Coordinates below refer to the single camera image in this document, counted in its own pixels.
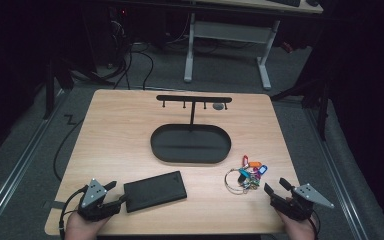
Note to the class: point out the black key rack with tray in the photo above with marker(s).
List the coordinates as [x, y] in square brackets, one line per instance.
[190, 145]

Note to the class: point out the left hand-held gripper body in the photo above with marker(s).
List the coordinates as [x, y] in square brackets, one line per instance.
[93, 200]

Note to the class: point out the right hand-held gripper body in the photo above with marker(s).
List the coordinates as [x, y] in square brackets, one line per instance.
[296, 206]

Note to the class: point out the desk with white legs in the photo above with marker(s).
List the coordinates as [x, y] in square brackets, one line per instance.
[230, 31]

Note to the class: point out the black metal stand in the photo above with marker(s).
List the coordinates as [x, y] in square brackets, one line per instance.
[49, 90]
[322, 110]

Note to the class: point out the person's left hand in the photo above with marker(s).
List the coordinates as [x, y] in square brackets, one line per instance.
[80, 230]

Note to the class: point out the key bunch with coloured tags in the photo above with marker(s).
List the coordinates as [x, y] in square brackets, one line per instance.
[250, 175]

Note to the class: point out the grey round table grommet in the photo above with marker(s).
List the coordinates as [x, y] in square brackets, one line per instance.
[218, 106]

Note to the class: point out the black computer mouse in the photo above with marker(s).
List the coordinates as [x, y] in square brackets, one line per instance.
[312, 2]

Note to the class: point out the person's right hand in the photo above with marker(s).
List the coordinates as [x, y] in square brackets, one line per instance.
[300, 230]

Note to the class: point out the metal floor rail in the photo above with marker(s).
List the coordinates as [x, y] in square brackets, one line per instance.
[16, 171]
[338, 173]

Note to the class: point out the black wallet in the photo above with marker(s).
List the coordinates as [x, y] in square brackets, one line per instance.
[155, 191]

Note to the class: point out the black computer tower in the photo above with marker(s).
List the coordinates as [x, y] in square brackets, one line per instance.
[118, 30]

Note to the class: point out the black keyboard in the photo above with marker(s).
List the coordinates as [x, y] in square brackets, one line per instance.
[286, 2]

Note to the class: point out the small red object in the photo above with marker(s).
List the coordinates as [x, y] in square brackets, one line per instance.
[287, 47]

